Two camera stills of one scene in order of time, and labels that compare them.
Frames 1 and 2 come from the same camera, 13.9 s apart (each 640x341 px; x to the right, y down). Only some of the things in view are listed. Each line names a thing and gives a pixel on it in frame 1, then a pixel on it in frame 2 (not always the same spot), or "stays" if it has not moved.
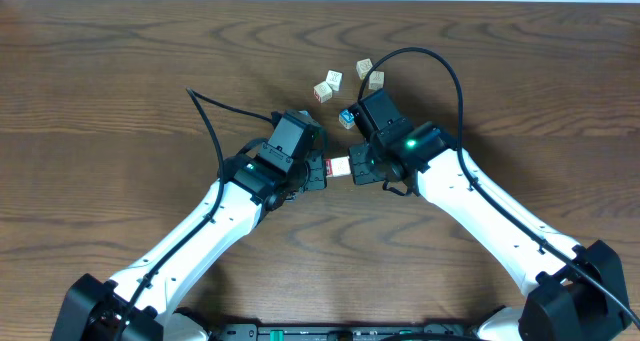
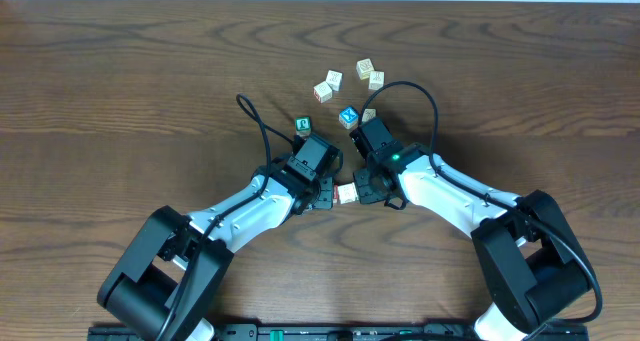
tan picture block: [376, 80] stays
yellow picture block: [363, 66] stays
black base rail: [334, 331] stays
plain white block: [341, 166] -> [347, 193]
